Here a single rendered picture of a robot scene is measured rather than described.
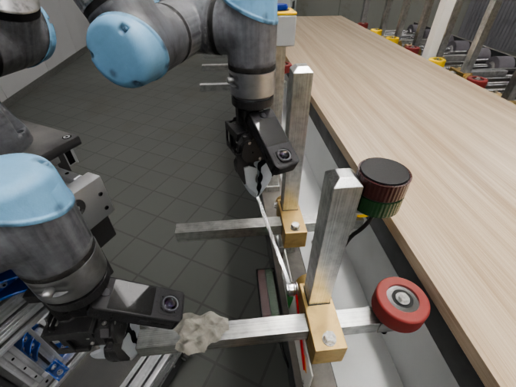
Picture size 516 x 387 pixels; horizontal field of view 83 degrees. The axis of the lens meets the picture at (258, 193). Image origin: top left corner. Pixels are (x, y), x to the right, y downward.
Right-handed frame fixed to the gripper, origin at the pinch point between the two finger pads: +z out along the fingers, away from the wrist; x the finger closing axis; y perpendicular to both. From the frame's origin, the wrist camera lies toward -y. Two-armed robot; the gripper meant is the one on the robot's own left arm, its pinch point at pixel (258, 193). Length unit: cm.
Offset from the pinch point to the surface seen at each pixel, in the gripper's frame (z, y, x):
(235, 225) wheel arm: 9.5, 2.4, 4.6
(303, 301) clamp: 6.8, -21.5, 1.9
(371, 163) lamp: -18.8, -21.4, -4.7
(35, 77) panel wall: 84, 423, 111
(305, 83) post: -21.1, 0.2, -9.1
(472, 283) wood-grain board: 3.8, -32.3, -23.7
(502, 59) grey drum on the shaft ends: 9, 58, -186
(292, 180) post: -0.2, 0.5, -8.5
